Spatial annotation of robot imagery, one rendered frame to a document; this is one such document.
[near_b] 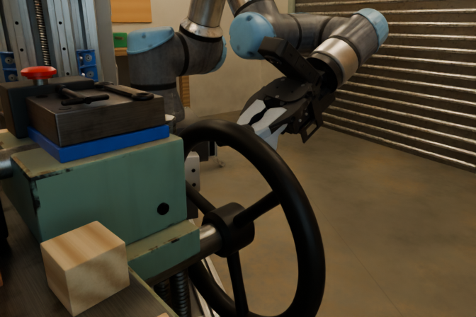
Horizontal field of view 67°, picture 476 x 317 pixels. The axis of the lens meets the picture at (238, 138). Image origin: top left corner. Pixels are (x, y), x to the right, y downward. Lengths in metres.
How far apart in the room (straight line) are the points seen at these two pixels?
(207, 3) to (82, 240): 0.76
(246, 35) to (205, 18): 0.36
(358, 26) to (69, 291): 0.56
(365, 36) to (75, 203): 0.51
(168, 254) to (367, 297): 1.37
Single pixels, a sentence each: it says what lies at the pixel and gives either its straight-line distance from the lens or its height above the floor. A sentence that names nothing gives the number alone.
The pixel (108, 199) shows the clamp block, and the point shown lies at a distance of 0.33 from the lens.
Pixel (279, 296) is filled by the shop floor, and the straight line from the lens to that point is 1.60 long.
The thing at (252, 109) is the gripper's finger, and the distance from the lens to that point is 0.54.
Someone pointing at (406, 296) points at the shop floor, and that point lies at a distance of 1.74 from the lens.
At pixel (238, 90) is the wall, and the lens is 4.43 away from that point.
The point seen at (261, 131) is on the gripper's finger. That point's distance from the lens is 0.50.
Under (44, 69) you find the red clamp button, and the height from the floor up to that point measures 1.02.
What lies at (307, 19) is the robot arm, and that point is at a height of 1.07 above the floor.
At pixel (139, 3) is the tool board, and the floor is 1.22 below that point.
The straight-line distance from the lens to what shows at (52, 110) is 0.31.
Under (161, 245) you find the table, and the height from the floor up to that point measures 0.87.
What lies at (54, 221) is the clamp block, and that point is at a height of 0.92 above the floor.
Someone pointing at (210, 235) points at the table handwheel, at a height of 0.82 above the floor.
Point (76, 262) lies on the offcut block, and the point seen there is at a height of 0.93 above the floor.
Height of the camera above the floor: 1.07
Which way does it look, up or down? 18 degrees down
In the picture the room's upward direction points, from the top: straight up
